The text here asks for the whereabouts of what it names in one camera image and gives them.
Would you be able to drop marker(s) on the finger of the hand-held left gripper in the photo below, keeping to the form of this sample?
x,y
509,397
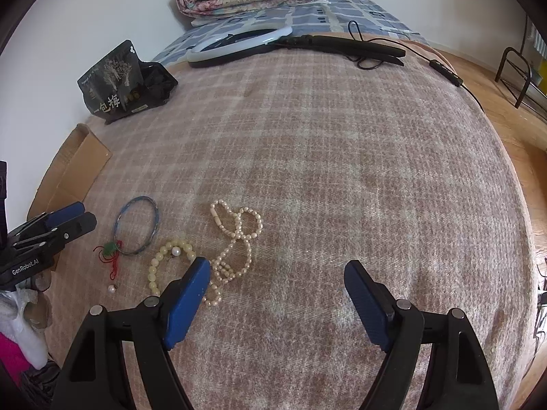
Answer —
x,y
64,213
77,226

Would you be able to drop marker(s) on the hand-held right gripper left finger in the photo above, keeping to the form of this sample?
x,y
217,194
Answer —
x,y
188,303

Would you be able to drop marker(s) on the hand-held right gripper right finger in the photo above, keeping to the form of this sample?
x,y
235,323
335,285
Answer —
x,y
369,303

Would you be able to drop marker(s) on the cardboard box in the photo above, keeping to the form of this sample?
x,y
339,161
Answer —
x,y
72,166

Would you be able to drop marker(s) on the white pearl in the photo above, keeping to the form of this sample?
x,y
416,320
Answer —
x,y
112,289

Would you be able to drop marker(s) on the blue bangle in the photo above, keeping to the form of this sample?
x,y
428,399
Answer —
x,y
156,218

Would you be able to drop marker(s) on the cardboard tube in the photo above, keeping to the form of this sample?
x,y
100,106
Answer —
x,y
42,284
42,312

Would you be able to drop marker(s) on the white plastic bag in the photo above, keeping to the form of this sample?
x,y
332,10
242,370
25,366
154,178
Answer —
x,y
21,320

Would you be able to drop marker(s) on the pink cloth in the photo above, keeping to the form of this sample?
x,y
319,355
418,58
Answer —
x,y
13,358

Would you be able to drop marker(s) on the black printed snack bag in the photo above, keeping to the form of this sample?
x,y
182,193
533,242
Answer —
x,y
111,81

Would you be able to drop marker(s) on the pink plaid blanket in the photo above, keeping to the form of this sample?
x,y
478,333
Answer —
x,y
320,158

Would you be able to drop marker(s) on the black plastic bag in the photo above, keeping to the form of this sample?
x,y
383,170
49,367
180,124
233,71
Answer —
x,y
160,81

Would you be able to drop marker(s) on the black folded tripod stand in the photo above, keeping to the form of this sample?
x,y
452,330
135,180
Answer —
x,y
354,47

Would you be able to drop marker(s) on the black metal shoe rack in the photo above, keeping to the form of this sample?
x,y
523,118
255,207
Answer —
x,y
523,72

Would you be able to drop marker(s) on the yellow box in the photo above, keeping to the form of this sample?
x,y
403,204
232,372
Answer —
x,y
540,74

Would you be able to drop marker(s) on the blue patterned bed sheet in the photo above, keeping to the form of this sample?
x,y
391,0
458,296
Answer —
x,y
342,13

